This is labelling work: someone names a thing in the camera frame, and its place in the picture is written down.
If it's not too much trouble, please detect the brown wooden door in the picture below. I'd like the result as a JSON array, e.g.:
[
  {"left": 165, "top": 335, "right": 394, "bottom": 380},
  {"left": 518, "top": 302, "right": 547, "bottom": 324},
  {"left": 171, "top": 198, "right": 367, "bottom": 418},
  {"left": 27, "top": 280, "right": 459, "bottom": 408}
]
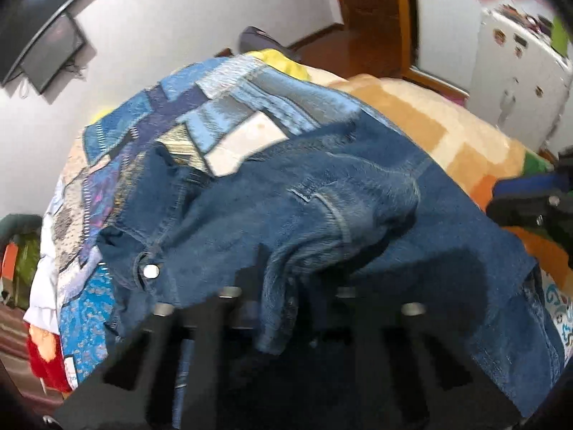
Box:
[{"left": 329, "top": 0, "right": 422, "bottom": 79}]

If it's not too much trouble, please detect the white cloth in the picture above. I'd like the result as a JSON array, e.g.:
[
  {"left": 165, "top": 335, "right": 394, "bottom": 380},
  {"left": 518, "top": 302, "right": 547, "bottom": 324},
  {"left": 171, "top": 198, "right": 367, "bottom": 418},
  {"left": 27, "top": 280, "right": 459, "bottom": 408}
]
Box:
[{"left": 22, "top": 251, "right": 62, "bottom": 324}]

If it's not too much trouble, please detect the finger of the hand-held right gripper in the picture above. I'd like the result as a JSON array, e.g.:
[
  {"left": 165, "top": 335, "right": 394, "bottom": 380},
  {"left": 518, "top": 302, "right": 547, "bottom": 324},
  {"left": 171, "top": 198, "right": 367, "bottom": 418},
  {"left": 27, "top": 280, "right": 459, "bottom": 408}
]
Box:
[
  {"left": 493, "top": 174, "right": 573, "bottom": 200},
  {"left": 486, "top": 195, "right": 560, "bottom": 229}
]

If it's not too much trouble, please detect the orange flat box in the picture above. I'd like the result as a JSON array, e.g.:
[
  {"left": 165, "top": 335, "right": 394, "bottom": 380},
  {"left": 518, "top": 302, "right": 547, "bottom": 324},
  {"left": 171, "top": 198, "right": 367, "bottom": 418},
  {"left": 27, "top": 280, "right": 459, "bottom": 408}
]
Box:
[{"left": 1, "top": 243, "right": 19, "bottom": 279}]

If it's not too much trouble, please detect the dark grey bag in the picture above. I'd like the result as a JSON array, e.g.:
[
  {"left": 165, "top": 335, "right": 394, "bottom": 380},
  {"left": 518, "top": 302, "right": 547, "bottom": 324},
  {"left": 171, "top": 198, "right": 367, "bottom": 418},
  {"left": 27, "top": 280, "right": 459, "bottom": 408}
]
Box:
[{"left": 239, "top": 27, "right": 293, "bottom": 54}]

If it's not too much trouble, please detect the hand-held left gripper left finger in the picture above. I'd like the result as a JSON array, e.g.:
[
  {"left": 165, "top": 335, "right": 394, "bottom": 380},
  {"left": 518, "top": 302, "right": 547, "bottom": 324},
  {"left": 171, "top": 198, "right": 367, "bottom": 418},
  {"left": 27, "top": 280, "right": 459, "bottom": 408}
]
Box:
[{"left": 54, "top": 269, "right": 261, "bottom": 430}]

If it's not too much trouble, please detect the orange beige checked blanket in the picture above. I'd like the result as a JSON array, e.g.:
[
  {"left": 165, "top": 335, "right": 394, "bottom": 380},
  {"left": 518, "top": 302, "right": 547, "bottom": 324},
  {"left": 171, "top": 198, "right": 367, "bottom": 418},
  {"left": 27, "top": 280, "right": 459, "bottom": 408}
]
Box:
[{"left": 309, "top": 67, "right": 573, "bottom": 281}]

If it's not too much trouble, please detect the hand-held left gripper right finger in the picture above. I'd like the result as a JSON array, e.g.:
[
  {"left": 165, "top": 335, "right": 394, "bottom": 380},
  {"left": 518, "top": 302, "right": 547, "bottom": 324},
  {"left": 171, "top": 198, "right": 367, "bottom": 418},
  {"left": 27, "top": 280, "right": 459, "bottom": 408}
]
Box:
[{"left": 313, "top": 273, "right": 524, "bottom": 430}]

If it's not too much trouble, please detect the blue patchwork blanket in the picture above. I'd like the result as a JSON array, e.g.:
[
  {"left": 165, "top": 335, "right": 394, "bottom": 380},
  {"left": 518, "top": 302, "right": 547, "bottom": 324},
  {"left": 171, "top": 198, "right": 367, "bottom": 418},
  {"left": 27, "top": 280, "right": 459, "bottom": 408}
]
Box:
[{"left": 40, "top": 53, "right": 573, "bottom": 390}]

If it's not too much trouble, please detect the blue denim garment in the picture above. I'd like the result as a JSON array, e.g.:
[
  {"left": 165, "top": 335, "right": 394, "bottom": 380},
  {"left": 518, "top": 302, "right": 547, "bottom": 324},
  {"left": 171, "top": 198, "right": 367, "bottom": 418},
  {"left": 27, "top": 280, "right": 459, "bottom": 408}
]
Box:
[{"left": 98, "top": 107, "right": 565, "bottom": 418}]

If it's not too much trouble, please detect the red plush cloth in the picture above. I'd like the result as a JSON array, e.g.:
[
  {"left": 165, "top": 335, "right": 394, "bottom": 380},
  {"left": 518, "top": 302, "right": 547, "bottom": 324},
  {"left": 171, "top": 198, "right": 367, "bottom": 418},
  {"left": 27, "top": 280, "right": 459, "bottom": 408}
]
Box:
[{"left": 24, "top": 335, "right": 74, "bottom": 392}]

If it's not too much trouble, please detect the yellow cloth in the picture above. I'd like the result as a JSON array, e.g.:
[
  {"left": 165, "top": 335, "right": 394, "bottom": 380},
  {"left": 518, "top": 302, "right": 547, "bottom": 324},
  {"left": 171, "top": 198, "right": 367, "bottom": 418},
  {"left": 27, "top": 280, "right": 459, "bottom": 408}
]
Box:
[{"left": 247, "top": 47, "right": 310, "bottom": 82}]

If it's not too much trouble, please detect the black wall television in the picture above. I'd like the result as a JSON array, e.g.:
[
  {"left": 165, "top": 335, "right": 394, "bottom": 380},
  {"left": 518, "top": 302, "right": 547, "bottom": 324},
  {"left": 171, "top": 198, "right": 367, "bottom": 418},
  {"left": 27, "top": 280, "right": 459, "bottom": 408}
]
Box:
[{"left": 0, "top": 0, "right": 99, "bottom": 87}]

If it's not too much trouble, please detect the small black wall monitor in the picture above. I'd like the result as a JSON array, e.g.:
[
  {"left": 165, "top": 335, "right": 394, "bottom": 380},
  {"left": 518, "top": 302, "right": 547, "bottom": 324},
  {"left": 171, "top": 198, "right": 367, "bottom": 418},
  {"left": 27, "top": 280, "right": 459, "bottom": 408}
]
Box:
[{"left": 21, "top": 13, "right": 88, "bottom": 96}]

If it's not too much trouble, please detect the white cabinet with stickers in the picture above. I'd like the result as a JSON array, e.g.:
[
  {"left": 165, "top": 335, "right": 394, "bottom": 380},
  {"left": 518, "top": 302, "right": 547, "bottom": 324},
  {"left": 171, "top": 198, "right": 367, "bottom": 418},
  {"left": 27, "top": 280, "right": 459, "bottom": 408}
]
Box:
[{"left": 468, "top": 5, "right": 573, "bottom": 153}]

